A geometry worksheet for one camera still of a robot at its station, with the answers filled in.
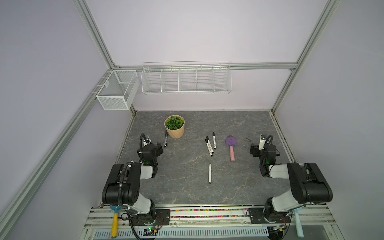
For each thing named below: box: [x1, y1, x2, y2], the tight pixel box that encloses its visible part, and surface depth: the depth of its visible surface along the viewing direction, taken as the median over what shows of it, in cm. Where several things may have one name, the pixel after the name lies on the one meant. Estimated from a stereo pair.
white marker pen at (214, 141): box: [212, 132, 217, 150], surface depth 104 cm
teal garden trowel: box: [294, 208, 305, 238], surface depth 71 cm
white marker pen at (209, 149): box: [205, 139, 213, 157], surface depth 101 cm
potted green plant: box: [164, 115, 185, 139], surface depth 101 cm
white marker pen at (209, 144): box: [206, 136, 214, 154], surface depth 103 cm
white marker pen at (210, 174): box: [208, 163, 212, 184], surface depth 88 cm
